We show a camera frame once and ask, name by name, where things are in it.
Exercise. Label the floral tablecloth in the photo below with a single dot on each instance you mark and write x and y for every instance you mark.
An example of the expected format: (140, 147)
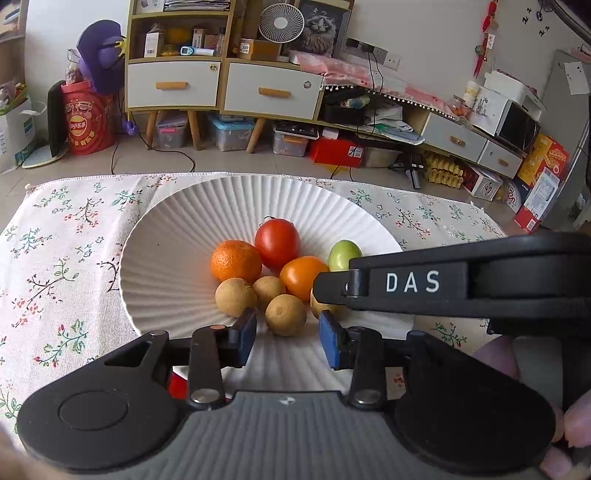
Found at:
(60, 258)

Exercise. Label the clear storage bin black lid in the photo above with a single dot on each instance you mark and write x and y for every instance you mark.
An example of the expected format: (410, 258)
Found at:
(291, 138)

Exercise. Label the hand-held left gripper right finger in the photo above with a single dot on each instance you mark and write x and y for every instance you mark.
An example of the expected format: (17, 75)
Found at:
(328, 341)

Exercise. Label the clear storage bin blue lid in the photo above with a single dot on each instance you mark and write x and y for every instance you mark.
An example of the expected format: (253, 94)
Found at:
(228, 134)

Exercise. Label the white round base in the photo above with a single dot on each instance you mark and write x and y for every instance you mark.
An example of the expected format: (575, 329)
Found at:
(39, 160)

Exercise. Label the wooden cabinet with white drawers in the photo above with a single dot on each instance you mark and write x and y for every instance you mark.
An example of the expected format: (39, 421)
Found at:
(171, 83)

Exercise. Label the cardboard box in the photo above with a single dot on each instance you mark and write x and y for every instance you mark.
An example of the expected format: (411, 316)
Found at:
(258, 48)

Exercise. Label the large red tomato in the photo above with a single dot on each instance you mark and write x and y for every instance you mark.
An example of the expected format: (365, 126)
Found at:
(277, 242)

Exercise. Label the red hanging ornament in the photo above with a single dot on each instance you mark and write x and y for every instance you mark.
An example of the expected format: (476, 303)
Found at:
(489, 27)

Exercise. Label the red bucket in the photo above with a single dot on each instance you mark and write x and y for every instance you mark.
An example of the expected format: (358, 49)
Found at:
(87, 124)

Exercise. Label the smooth orange tomato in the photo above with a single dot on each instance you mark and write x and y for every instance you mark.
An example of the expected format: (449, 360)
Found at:
(302, 277)

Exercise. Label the translucent container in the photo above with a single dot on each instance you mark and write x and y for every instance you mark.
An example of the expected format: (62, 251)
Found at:
(381, 157)

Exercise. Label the green lime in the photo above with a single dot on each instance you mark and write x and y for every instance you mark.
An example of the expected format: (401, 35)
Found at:
(344, 255)

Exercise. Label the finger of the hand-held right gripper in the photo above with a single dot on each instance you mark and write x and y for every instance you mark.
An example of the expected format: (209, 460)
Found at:
(334, 286)

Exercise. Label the cat picture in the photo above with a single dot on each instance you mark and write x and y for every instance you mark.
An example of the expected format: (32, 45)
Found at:
(318, 27)

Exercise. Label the blue white thermometer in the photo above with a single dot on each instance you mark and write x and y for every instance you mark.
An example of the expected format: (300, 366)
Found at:
(194, 50)

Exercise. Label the pink cloth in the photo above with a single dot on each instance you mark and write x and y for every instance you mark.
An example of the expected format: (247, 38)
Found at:
(351, 76)

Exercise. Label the low wooden cabinet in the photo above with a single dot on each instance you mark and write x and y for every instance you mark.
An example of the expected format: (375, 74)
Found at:
(455, 138)

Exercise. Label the small white carton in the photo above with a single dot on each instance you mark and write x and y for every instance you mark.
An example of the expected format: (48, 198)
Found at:
(153, 44)

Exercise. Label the white ribbed plate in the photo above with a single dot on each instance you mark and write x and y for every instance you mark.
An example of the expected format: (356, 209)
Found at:
(184, 240)

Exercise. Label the black microwave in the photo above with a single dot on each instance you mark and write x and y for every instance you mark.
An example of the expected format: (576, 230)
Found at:
(519, 122)

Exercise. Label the orange red box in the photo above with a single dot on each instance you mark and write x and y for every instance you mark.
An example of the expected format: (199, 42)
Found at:
(542, 159)

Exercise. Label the grey refrigerator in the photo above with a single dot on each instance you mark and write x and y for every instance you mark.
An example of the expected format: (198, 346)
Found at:
(565, 138)

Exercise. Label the large orange mandarin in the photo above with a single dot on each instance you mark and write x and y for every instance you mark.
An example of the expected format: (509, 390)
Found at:
(236, 261)

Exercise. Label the orange snack jar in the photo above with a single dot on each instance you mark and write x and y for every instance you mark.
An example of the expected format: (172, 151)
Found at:
(457, 108)

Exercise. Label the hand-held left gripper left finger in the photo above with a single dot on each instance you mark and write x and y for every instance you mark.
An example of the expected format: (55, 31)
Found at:
(247, 334)

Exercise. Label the black upright panel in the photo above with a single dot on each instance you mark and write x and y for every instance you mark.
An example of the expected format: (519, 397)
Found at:
(56, 117)

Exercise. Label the wall socket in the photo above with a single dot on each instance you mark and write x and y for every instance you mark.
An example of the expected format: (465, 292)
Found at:
(392, 59)
(360, 46)

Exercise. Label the purple plush toy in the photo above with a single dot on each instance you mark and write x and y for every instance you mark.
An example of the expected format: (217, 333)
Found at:
(99, 55)

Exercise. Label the person's right hand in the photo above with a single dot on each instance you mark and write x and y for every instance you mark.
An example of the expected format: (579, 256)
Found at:
(496, 355)

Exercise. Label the white box red print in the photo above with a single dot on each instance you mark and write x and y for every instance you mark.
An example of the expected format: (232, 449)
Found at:
(485, 184)

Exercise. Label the yellow egg cartons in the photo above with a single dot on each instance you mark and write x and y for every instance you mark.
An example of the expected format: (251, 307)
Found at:
(443, 170)

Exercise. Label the white desk fan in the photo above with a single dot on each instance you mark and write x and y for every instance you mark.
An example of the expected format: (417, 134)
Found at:
(281, 23)

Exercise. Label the white paper bag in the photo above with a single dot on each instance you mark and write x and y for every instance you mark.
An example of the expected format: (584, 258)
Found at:
(16, 134)

